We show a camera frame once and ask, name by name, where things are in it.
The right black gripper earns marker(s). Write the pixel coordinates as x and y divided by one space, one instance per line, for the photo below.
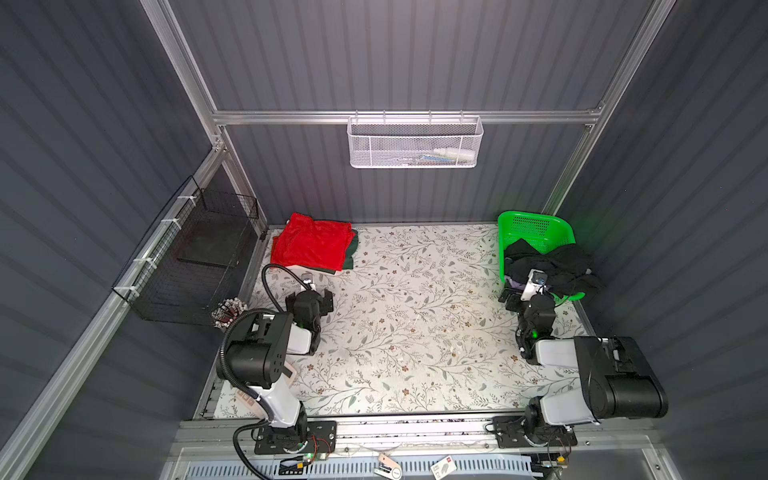
519 301

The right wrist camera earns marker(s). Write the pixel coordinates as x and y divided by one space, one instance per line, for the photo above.
536 284

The white tag card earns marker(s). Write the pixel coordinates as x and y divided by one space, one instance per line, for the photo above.
443 468
387 468

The aluminium front rail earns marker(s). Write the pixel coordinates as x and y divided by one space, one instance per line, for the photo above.
411 433

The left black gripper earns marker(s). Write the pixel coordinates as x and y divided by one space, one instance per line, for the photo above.
315 301

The floral table mat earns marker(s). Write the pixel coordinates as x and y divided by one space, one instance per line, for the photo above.
417 327

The cup of pens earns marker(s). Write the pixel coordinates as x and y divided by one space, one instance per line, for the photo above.
227 312

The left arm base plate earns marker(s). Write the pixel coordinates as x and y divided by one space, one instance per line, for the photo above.
311 438

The red folded t shirt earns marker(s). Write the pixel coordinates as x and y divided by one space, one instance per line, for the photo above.
318 244

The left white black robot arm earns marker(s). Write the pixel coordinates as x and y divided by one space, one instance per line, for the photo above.
253 354

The black wire basket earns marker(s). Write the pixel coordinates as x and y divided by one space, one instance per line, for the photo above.
196 259

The white tag card left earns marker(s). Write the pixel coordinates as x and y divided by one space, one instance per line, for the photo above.
387 468

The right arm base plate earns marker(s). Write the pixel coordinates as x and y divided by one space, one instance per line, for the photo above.
515 431

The black t shirt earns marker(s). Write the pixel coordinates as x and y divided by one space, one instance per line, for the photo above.
569 269

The white tag card right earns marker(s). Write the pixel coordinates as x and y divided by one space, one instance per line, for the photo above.
443 468

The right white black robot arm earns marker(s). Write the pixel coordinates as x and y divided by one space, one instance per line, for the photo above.
615 378

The green plastic basket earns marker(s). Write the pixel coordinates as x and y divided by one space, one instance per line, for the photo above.
543 232

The white spray bottle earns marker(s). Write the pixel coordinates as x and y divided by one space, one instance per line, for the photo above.
458 155

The dark green folded t shirt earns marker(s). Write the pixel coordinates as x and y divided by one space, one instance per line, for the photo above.
349 257

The white wire mesh basket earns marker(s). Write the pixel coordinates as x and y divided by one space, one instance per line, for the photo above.
407 142

